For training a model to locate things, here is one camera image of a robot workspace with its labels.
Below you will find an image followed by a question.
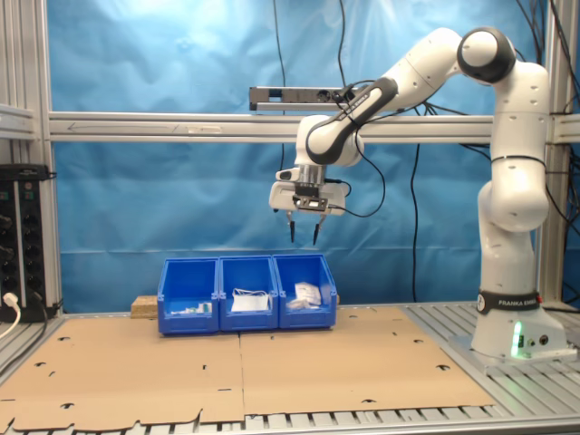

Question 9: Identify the wooden chipboard block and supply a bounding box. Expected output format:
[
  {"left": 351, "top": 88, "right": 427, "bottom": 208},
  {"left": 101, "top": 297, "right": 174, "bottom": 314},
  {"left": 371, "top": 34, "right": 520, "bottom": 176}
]
[{"left": 130, "top": 295, "right": 160, "bottom": 321}]

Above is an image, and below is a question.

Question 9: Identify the black plug with cable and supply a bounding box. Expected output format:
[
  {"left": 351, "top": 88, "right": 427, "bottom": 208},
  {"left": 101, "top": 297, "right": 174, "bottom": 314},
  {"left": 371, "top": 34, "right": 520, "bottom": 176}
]
[{"left": 30, "top": 292, "right": 51, "bottom": 348}]

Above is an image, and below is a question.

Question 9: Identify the brown cardboard sheet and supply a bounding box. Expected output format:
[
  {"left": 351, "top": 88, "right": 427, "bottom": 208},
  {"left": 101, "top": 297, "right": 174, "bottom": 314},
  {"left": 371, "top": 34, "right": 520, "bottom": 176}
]
[
  {"left": 238, "top": 305, "right": 498, "bottom": 416},
  {"left": 0, "top": 314, "right": 248, "bottom": 431}
]

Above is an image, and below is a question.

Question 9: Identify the black socket strip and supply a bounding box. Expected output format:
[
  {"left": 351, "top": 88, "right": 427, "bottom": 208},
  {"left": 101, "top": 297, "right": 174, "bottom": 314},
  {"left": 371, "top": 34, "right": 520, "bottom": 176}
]
[
  {"left": 0, "top": 179, "right": 19, "bottom": 321},
  {"left": 16, "top": 179, "right": 47, "bottom": 324}
]

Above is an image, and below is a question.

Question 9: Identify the black cable with ferrite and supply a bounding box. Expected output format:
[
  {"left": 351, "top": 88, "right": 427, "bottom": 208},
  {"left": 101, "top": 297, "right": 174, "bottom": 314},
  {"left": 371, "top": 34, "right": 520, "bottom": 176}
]
[{"left": 271, "top": 0, "right": 287, "bottom": 214}]

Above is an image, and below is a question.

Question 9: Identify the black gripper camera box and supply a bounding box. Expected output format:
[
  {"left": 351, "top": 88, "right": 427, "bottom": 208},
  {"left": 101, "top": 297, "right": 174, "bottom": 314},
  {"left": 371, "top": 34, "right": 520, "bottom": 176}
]
[{"left": 292, "top": 183, "right": 330, "bottom": 213}]

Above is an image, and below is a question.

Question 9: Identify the white Fuhrmann gauze packet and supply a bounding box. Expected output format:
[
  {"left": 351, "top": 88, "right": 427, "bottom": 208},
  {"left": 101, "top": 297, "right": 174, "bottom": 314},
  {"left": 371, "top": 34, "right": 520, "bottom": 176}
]
[{"left": 293, "top": 282, "right": 322, "bottom": 305}]

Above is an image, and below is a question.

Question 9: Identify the short aluminium cross profile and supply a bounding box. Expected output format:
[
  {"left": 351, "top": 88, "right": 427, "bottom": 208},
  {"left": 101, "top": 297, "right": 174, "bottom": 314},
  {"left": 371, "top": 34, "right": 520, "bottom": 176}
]
[{"left": 0, "top": 103, "right": 37, "bottom": 140}]

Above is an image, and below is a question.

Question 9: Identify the long black power cable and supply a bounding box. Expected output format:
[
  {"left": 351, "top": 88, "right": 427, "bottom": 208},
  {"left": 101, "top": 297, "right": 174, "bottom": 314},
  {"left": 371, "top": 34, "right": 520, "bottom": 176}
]
[{"left": 410, "top": 143, "right": 421, "bottom": 304}]

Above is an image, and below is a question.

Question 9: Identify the blue storage bin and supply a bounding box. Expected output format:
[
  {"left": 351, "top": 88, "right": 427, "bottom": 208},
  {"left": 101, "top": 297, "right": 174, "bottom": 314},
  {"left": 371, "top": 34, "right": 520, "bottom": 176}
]
[
  {"left": 272, "top": 254, "right": 339, "bottom": 330},
  {"left": 218, "top": 256, "right": 280, "bottom": 333},
  {"left": 157, "top": 257, "right": 222, "bottom": 336}
]

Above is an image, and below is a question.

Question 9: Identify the black power adapter box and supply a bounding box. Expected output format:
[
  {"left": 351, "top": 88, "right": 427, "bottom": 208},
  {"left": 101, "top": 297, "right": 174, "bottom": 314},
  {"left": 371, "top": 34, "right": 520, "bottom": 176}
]
[{"left": 0, "top": 163, "right": 51, "bottom": 181}]

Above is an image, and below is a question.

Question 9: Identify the white bagged packet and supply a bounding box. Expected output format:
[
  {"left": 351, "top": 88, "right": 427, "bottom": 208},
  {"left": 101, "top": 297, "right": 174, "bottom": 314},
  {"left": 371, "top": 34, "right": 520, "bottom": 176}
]
[{"left": 285, "top": 298, "right": 319, "bottom": 313}]

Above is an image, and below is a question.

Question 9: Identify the wide aluminium frame post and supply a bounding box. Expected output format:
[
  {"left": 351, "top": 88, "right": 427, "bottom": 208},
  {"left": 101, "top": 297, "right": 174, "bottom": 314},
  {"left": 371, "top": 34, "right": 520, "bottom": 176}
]
[{"left": 0, "top": 0, "right": 63, "bottom": 318}]

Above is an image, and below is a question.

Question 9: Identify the white face mask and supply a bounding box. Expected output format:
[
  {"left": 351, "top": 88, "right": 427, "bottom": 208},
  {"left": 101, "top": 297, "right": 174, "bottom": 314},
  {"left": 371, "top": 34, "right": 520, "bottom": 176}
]
[{"left": 230, "top": 288, "right": 273, "bottom": 314}]

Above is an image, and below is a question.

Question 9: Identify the grey power strip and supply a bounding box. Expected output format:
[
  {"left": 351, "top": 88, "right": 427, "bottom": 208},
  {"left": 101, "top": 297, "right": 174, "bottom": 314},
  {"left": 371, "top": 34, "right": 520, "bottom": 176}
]
[{"left": 248, "top": 85, "right": 363, "bottom": 113}]

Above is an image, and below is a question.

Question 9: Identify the long aluminium cross beam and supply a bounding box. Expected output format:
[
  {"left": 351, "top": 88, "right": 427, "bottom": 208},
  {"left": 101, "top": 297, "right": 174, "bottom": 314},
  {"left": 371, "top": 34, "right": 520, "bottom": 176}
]
[{"left": 47, "top": 110, "right": 552, "bottom": 145}]

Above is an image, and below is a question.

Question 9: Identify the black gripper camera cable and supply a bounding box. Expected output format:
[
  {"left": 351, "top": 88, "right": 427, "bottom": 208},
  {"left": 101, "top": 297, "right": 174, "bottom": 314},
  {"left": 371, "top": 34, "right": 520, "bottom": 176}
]
[{"left": 333, "top": 81, "right": 387, "bottom": 218}]

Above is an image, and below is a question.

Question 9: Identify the thin black hanging cable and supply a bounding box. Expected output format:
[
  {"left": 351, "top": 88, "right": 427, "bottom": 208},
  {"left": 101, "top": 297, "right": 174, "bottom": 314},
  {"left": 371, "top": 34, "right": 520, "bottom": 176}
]
[{"left": 338, "top": 0, "right": 351, "bottom": 90}]

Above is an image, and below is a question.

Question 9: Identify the white plug with cable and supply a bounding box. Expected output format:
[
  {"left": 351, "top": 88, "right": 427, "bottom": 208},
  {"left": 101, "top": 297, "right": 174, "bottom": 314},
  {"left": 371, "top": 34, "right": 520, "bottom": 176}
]
[{"left": 0, "top": 292, "right": 23, "bottom": 341}]

